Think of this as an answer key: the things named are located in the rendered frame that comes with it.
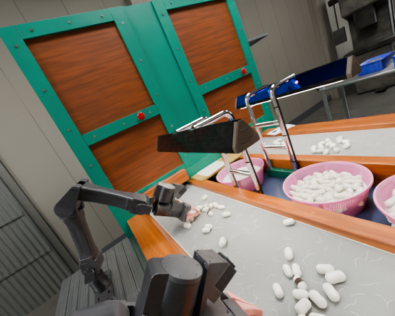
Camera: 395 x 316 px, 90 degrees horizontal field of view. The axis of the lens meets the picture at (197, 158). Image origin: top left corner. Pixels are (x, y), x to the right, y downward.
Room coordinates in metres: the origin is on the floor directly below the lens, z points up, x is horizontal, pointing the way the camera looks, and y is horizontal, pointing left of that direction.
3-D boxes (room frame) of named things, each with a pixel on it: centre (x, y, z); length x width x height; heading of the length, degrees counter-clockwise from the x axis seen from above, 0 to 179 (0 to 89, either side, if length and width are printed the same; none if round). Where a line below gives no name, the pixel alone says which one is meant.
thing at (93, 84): (1.54, 0.03, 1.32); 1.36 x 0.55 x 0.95; 115
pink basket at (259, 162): (1.00, -0.18, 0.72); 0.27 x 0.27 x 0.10
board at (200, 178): (1.20, -0.09, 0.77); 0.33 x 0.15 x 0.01; 115
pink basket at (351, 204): (0.60, -0.36, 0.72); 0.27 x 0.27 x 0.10
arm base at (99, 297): (0.70, 0.57, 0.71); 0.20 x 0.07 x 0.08; 24
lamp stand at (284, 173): (0.93, -0.43, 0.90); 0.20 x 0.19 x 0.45; 25
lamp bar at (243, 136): (0.73, 0.00, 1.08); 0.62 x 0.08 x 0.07; 25
